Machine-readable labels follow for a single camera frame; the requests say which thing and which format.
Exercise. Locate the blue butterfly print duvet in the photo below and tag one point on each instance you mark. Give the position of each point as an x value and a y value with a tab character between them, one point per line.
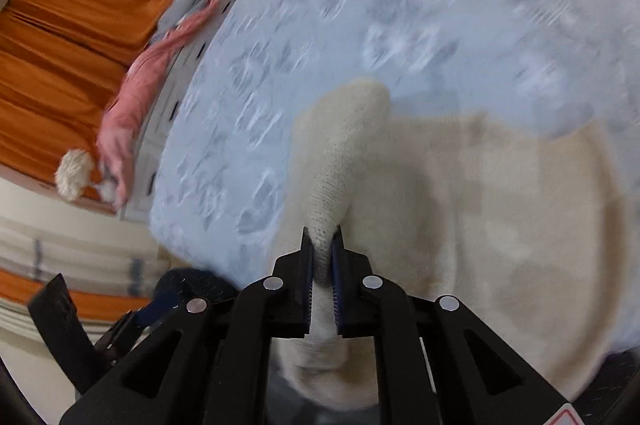
400	5

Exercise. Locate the cream sweater with black hearts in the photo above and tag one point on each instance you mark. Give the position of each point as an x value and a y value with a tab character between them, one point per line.
475	205

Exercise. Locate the white striped sheer curtain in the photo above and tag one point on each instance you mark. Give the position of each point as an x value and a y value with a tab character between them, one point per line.
75	255

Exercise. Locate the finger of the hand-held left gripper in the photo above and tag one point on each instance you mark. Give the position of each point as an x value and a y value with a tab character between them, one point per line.
62	325
152	312

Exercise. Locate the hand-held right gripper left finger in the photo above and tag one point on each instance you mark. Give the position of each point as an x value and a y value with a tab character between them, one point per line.
302	275

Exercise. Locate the white fluffy plush toy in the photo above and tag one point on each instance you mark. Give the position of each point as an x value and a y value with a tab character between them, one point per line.
74	172

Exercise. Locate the orange curtain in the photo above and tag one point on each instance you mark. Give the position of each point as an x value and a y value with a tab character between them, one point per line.
60	55
75	300

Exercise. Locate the pink blanket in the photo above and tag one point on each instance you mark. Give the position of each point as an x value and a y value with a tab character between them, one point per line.
140	95

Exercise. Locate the grey cloth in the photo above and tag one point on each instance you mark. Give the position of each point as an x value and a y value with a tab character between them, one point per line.
182	10

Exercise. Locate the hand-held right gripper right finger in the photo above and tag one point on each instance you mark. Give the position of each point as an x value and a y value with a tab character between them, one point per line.
338	275

